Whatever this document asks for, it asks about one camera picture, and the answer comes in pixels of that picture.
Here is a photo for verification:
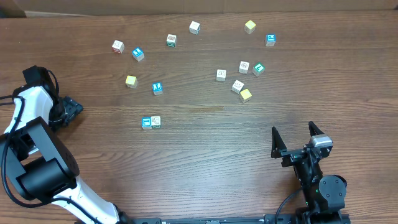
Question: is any wooden block red trim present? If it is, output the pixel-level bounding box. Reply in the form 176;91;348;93
216;69;226;82

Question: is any wooden block blue middle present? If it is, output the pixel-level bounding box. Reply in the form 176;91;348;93
152;82;163;95

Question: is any wooden block green H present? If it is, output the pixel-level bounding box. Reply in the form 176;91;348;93
231;80;244;94

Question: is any wooden block red sided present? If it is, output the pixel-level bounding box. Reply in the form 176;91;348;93
238;61;249;74

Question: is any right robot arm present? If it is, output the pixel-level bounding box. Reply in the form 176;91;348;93
264;121;351;224

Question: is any wooden block pink trim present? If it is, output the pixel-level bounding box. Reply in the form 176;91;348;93
112;40;125;54

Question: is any wooden block yellow far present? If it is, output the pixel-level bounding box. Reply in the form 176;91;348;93
244;20;256;34

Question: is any wooden block far white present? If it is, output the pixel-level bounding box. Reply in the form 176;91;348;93
189;21;200;35

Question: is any wooden block green seven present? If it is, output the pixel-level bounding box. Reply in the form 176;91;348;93
252;62;266;77

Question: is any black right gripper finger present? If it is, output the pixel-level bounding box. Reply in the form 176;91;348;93
271;126;287;159
308;121;324;136

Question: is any wooden block blue P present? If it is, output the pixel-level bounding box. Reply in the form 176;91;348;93
265;34;276;47

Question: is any wooden block yellow left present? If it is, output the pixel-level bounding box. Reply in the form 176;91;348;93
125;75;138;88

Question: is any wooden block green trim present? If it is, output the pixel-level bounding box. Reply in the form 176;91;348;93
150;116;162;128

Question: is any cardboard back board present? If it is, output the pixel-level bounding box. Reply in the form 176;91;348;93
1;0;397;17

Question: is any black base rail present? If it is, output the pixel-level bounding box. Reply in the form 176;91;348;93
118;213;351;224

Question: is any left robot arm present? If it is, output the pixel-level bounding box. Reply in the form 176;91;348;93
1;65;129;223

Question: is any wooden block yellow B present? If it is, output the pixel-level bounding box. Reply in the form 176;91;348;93
239;89;252;103

